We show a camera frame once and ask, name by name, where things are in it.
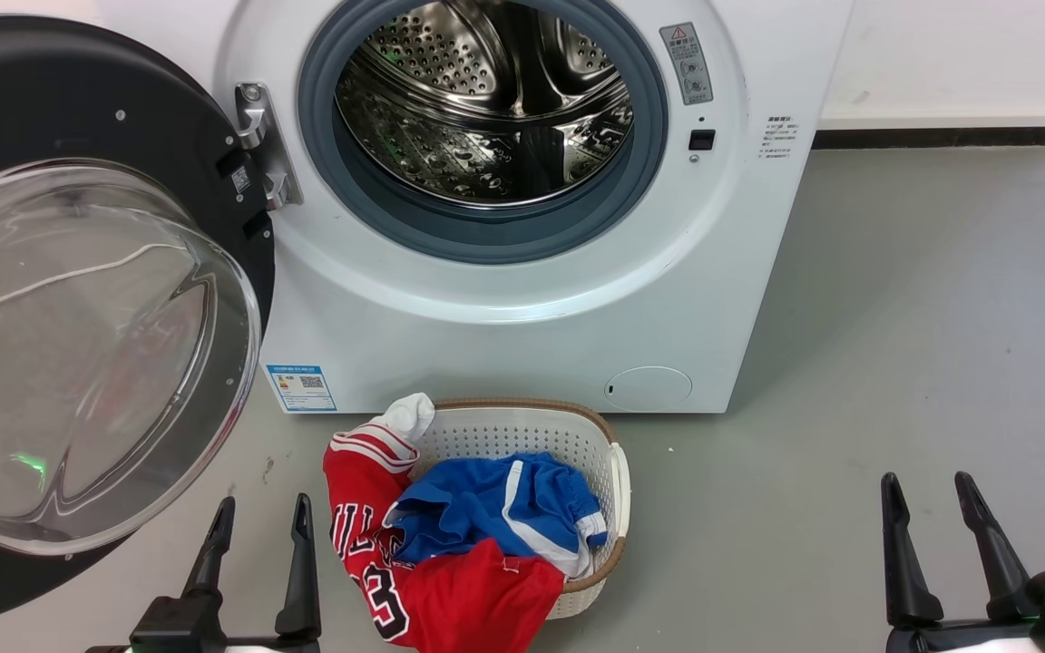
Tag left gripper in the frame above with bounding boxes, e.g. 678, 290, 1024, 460
87, 494, 322, 653

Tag black round glass washer door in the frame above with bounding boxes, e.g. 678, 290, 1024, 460
0, 14, 277, 631

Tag white front-load washing machine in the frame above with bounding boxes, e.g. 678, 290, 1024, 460
96, 0, 855, 415

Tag metal door hinge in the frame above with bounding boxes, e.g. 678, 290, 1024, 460
234, 82, 304, 211

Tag blue energy label sticker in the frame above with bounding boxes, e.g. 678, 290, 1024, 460
266, 365, 338, 414

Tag white sock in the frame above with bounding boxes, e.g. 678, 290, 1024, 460
370, 393, 436, 443

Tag red basketball jersey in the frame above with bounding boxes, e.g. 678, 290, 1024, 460
323, 423, 567, 653

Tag blue shorts with white stripe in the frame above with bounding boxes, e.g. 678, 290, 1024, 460
384, 453, 608, 580

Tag white perforated laundry basket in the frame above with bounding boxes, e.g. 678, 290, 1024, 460
409, 397, 632, 620

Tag round white filter cover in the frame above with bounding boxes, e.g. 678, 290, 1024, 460
604, 365, 694, 412

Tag small black text sticker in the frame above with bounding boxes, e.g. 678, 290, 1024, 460
763, 115, 800, 161

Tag grey warning sticker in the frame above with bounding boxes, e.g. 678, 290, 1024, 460
659, 22, 715, 106

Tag white power cable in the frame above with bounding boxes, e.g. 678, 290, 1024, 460
0, 243, 190, 320

